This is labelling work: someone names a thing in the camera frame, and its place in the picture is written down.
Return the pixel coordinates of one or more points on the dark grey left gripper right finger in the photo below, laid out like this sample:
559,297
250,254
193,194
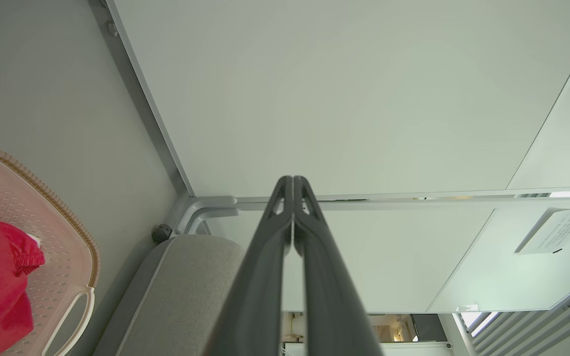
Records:
329,296

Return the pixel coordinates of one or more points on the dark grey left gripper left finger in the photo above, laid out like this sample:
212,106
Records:
255,287

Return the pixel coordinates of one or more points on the grey upholstered wheeled furniture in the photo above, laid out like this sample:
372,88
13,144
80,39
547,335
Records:
181,296

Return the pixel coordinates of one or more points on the dark screen panel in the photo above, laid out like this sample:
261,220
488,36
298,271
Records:
428,327

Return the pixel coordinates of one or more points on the black caster wheel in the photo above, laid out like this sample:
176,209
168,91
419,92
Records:
162,234

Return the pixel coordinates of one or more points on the grey window blinds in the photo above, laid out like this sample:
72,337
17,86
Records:
537,326

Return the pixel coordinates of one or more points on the white paper notice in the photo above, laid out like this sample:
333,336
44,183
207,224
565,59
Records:
557,230

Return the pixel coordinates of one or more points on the grey metal partition frame leg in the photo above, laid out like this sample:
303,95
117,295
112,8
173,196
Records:
206,203

